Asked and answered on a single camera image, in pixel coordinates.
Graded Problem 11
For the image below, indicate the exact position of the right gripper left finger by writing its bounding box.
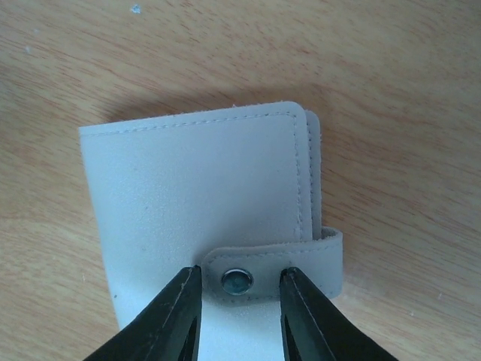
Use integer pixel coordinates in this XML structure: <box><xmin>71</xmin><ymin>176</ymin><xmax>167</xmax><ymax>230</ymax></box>
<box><xmin>86</xmin><ymin>265</ymin><xmax>202</xmax><ymax>361</ymax></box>

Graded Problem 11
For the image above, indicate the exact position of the beige leather card holder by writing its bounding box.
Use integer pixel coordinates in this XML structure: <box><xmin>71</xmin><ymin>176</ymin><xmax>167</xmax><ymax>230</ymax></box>
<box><xmin>79</xmin><ymin>102</ymin><xmax>343</xmax><ymax>360</ymax></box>

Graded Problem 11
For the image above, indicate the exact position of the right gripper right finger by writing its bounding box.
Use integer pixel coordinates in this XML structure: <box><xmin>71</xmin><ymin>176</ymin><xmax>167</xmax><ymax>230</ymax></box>
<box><xmin>280</xmin><ymin>267</ymin><xmax>396</xmax><ymax>361</ymax></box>

